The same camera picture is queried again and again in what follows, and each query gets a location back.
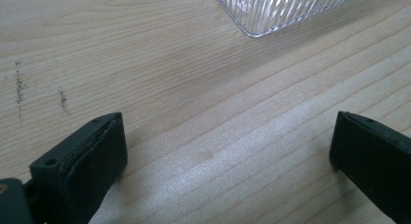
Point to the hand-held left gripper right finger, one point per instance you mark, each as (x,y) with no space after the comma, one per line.
(371,153)

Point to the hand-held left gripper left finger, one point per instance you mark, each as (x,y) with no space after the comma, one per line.
(80,166)

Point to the clear ribbed plastic tray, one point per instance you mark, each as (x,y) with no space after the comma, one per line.
(278,9)

